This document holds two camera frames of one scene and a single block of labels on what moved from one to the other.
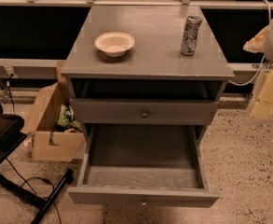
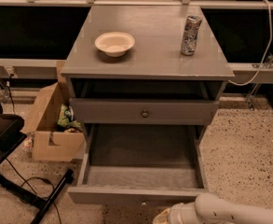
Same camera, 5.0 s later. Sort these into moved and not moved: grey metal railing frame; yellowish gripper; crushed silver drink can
Moved: yellowish gripper
Not moved: crushed silver drink can; grey metal railing frame
